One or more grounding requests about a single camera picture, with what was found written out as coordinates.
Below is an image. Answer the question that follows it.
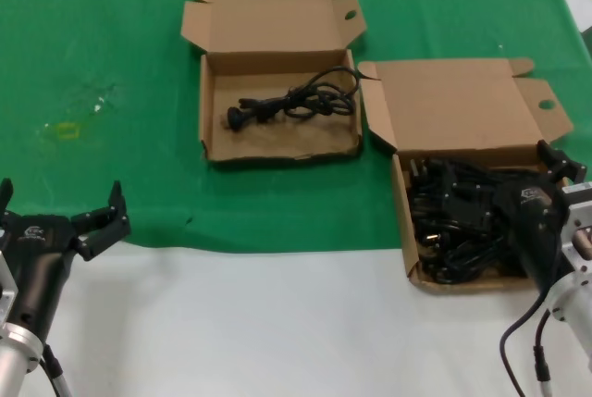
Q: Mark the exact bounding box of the right arm cable with connector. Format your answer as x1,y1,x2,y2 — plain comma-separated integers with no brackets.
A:
532,311,555,397

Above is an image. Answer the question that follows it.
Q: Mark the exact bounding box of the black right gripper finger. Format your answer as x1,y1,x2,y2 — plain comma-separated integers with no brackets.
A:
536,140,586,183
438,161,504,235

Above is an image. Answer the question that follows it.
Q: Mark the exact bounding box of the cardboard box with cable pile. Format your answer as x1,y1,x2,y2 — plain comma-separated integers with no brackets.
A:
356,57,574,296

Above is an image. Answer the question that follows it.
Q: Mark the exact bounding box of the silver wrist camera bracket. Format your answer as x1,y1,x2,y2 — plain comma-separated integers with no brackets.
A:
561,180,592,287
0,248,20,324

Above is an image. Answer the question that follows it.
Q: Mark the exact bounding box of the white paper sheet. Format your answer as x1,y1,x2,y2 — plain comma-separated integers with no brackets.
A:
553,0,592,32

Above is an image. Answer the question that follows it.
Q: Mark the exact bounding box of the green tablecloth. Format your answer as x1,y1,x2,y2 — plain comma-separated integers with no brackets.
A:
0,0,592,254

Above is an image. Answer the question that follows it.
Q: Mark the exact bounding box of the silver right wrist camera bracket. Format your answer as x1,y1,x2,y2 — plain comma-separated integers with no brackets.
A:
561,180,592,287

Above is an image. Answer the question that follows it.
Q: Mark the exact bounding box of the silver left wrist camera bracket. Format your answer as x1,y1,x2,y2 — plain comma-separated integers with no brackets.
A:
0,248,20,324

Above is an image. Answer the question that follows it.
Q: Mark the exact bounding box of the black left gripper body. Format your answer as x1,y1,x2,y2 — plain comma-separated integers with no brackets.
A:
0,213,80,339

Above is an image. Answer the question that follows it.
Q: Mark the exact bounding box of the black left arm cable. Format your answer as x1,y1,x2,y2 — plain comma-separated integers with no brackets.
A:
40,343,73,397

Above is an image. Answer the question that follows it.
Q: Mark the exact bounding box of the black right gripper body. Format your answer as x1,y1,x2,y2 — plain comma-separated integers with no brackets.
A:
496,178,569,292

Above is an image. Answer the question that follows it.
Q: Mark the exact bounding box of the pile of black power cables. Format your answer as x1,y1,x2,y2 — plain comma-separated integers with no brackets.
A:
406,155,545,286

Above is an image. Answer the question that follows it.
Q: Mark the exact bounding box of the black power cable with plug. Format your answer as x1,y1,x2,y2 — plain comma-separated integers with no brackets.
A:
226,66,361,132

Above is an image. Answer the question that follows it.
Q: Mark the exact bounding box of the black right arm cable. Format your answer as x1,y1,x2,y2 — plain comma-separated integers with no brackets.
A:
498,292,551,397

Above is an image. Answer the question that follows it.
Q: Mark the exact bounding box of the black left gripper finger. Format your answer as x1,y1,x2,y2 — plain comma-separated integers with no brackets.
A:
68,180,132,263
0,178,14,231

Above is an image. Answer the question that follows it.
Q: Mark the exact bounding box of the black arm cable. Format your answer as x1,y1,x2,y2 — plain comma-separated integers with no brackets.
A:
498,292,551,397
40,343,73,397

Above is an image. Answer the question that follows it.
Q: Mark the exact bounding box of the cardboard box with torn edge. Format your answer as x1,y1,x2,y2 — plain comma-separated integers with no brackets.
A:
180,0,368,167

